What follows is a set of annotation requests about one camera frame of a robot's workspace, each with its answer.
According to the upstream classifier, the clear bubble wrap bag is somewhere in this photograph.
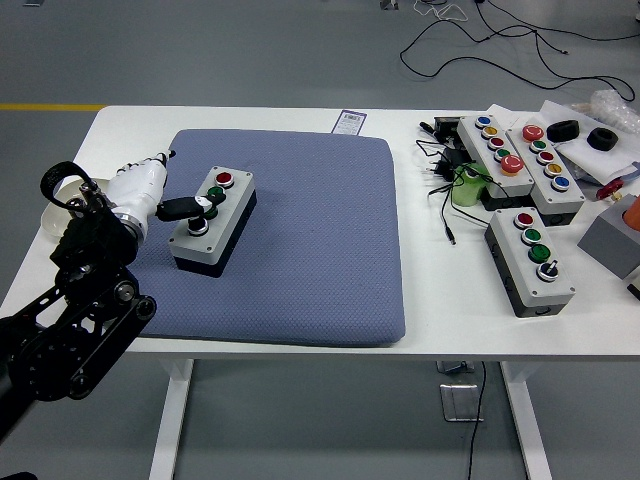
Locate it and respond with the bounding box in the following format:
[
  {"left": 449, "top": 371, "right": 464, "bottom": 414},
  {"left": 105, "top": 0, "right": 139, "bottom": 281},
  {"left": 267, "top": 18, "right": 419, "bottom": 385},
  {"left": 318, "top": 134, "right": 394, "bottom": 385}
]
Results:
[{"left": 569, "top": 89, "right": 640, "bottom": 134}]

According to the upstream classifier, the black power adapter with cord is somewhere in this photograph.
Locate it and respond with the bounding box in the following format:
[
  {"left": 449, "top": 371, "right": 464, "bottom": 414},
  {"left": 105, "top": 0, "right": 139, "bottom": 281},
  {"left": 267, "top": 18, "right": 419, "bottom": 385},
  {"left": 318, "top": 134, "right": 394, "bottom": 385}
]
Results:
[{"left": 415, "top": 138, "right": 496, "bottom": 246}]

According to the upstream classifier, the grey rectangular block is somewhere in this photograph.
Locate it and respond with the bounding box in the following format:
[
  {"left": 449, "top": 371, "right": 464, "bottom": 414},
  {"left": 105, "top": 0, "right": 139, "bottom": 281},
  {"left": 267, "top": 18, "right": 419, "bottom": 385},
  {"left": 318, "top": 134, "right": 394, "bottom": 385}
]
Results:
[{"left": 577, "top": 193, "right": 640, "bottom": 281}]

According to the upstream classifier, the black cable under table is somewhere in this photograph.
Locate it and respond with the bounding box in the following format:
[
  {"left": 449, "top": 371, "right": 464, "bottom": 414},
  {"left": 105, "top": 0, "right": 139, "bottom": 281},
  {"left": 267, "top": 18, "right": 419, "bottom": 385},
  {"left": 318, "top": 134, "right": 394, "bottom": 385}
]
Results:
[{"left": 467, "top": 360, "right": 489, "bottom": 480}]

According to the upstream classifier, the blue-grey padded mat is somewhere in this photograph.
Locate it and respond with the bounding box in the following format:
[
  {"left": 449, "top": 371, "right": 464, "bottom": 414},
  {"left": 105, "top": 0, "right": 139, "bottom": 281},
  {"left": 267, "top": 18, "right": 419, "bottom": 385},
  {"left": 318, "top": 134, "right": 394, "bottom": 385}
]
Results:
[{"left": 130, "top": 128, "right": 407, "bottom": 349}]

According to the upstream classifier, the red mushroom button part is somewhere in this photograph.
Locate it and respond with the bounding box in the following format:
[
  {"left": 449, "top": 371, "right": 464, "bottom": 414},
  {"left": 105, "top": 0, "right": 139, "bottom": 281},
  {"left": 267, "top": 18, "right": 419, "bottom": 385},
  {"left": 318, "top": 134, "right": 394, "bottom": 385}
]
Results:
[{"left": 597, "top": 178, "right": 626, "bottom": 202}]

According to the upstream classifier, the white floor cable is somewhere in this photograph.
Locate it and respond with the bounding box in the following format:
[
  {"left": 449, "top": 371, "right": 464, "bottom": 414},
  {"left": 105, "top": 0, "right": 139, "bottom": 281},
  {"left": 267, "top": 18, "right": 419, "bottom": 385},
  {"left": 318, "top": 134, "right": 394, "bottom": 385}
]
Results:
[{"left": 413, "top": 0, "right": 469, "bottom": 22}]

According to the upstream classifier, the black foam ring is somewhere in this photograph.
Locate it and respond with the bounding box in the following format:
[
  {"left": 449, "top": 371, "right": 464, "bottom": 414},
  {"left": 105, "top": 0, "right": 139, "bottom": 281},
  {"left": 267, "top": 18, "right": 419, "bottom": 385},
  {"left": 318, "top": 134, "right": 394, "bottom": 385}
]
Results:
[
  {"left": 585, "top": 127, "right": 620, "bottom": 151},
  {"left": 545, "top": 119, "right": 581, "bottom": 144}
]

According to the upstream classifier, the white foam sheet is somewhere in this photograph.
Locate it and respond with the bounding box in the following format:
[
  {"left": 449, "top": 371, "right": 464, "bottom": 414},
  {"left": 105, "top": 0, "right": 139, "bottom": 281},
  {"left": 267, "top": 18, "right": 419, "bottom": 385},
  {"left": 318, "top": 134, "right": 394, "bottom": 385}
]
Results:
[{"left": 539, "top": 99, "right": 640, "bottom": 186}]

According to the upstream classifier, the light green plastic block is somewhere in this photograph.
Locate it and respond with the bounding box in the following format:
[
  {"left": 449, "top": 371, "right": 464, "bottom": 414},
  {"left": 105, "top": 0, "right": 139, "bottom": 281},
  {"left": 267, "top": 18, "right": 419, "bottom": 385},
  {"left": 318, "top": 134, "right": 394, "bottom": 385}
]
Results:
[{"left": 451, "top": 164, "right": 494, "bottom": 207}]

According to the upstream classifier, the purple-edged label sticker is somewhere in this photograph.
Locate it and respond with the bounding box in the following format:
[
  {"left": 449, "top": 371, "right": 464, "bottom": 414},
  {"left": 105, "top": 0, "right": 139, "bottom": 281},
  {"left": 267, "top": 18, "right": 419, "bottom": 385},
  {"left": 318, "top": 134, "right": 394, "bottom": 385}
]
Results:
[{"left": 333, "top": 109, "right": 368, "bottom": 135}]

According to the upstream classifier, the white table leg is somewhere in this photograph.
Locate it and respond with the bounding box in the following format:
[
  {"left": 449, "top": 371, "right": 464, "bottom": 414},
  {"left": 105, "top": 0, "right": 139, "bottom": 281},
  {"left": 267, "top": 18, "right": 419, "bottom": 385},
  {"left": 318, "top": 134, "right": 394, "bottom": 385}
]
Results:
[
  {"left": 499, "top": 360, "right": 554, "bottom": 480},
  {"left": 148, "top": 358, "right": 195, "bottom": 480}
]

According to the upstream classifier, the cream shallow dish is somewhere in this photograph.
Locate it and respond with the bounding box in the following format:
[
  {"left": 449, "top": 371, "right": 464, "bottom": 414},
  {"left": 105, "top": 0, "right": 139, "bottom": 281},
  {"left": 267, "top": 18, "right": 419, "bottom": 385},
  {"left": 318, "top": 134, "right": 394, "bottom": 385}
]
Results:
[{"left": 41, "top": 178, "right": 109, "bottom": 242}]

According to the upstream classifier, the grey four-button control box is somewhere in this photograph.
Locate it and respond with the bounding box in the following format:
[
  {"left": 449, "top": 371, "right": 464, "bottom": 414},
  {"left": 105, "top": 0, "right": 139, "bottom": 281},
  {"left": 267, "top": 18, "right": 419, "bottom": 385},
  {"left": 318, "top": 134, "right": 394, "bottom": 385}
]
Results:
[
  {"left": 483, "top": 207, "right": 576, "bottom": 319},
  {"left": 168, "top": 165, "right": 259, "bottom": 280}
]

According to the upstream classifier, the metal floor socket plate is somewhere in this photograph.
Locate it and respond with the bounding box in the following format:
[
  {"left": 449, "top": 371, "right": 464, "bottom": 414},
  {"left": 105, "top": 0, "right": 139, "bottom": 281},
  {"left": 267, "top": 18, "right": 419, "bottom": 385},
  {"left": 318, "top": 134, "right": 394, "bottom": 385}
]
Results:
[{"left": 438, "top": 382, "right": 485, "bottom": 424}]

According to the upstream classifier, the long black floor cable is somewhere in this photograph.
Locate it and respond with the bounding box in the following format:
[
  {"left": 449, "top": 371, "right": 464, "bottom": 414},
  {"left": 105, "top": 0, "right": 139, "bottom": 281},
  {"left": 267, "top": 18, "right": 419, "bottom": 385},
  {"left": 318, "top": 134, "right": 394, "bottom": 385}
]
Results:
[{"left": 398, "top": 0, "right": 640, "bottom": 101}]

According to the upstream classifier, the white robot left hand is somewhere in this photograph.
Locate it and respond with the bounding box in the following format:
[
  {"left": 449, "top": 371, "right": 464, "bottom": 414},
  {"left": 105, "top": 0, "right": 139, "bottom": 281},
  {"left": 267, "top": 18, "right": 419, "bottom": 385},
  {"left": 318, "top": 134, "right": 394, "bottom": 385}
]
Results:
[{"left": 104, "top": 148, "right": 227, "bottom": 224}]

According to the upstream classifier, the small black box device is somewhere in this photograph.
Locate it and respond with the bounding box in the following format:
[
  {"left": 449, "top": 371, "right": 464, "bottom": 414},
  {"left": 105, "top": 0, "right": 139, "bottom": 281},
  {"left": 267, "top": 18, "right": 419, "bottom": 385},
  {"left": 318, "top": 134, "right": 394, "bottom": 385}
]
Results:
[{"left": 432, "top": 115, "right": 464, "bottom": 146}]

